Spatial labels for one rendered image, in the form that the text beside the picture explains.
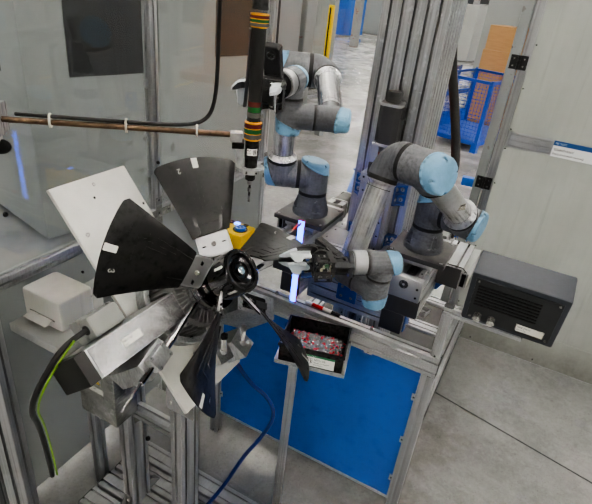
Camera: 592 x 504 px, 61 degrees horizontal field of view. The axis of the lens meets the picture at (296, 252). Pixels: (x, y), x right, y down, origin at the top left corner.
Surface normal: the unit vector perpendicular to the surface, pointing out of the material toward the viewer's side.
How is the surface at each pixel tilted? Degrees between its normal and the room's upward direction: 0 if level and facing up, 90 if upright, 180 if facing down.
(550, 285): 15
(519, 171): 90
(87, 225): 50
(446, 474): 0
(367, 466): 90
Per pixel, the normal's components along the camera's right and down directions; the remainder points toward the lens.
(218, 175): 0.27, -0.40
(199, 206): 0.10, -0.26
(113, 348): 0.73, -0.33
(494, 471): 0.10, -0.87
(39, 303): -0.47, 0.37
